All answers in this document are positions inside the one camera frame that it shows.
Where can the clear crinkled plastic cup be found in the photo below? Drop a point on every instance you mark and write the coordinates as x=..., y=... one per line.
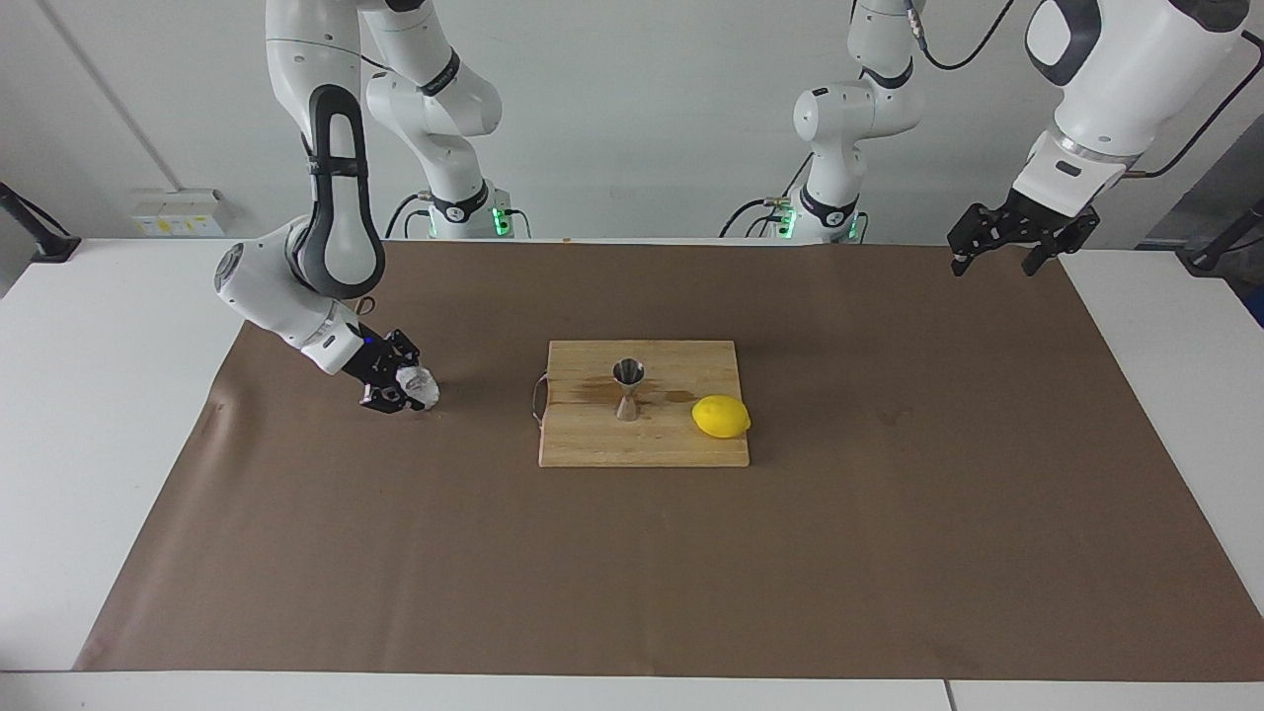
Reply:
x=422, y=387

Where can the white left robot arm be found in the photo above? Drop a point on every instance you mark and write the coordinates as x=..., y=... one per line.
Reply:
x=1126, y=69

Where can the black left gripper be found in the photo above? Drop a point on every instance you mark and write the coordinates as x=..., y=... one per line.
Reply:
x=1032, y=217

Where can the wooden cutting board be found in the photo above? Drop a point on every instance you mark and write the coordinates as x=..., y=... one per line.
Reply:
x=592, y=444

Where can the black stand with clamp foot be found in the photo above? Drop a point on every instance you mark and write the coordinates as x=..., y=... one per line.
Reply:
x=1210, y=262
x=54, y=247

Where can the steel cocktail jigger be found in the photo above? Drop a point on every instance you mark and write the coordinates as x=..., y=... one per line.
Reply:
x=628, y=373

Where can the brown paper table mat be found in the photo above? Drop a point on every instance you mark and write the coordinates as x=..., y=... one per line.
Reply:
x=395, y=573

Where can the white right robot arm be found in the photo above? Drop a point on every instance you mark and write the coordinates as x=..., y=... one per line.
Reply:
x=336, y=227

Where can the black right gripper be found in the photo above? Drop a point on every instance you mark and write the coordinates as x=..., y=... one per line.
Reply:
x=373, y=365

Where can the yellow lemon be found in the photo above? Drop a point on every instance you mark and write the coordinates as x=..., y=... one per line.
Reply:
x=721, y=416

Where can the dark grey background panel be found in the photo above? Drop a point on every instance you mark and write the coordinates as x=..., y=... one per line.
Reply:
x=1215, y=197

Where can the white wall power outlet strip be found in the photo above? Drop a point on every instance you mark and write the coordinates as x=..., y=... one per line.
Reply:
x=178, y=212

